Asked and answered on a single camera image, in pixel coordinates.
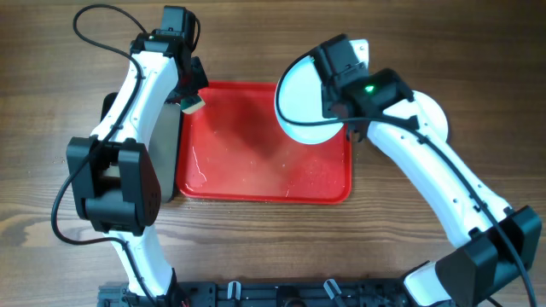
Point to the white plate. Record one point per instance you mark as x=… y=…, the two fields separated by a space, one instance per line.
x=434 y=114

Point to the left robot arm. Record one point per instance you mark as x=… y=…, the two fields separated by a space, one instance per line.
x=157 y=62

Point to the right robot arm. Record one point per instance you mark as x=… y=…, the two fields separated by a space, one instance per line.
x=494 y=244

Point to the green yellow sponge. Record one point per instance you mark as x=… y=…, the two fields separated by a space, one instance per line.
x=191 y=104

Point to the black metal tray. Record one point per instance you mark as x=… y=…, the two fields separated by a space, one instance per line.
x=166 y=145

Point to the red plastic tray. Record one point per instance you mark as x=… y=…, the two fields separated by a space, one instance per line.
x=234 y=149

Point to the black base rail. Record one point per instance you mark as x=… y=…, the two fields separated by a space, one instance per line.
x=364 y=293

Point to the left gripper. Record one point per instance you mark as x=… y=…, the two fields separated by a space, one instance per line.
x=203 y=83

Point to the light blue plate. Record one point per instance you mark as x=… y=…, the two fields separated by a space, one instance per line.
x=298 y=100

